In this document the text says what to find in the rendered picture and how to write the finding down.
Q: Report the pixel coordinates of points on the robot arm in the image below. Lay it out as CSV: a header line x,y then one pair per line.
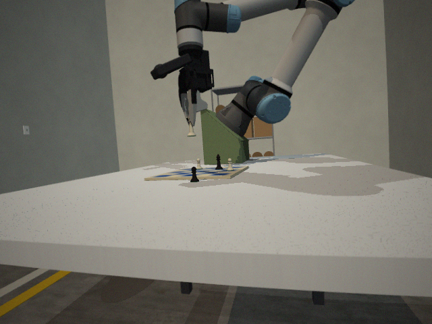
x,y
269,98

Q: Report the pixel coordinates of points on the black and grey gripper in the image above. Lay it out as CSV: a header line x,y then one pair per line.
x,y
194,78

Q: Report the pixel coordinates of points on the blue and cream chessboard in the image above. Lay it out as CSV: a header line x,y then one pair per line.
x,y
202,174

